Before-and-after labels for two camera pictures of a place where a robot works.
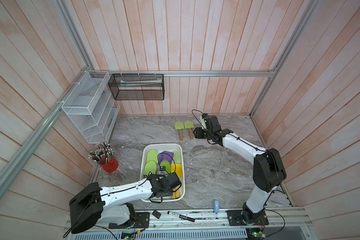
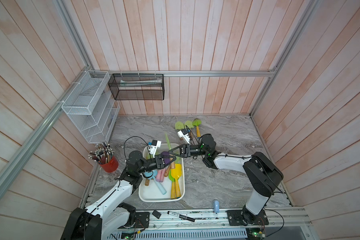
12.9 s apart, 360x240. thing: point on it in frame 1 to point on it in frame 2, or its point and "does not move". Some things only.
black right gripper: (197, 134) to (186, 151)
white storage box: (163, 159) does not move
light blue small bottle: (216, 206) does not move
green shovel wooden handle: (190, 133) to (189, 123)
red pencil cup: (102, 155) does not move
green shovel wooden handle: (179, 125) does not move
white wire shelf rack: (91, 107) does not move
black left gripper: (170, 192) to (159, 160)
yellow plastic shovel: (177, 168) does not move
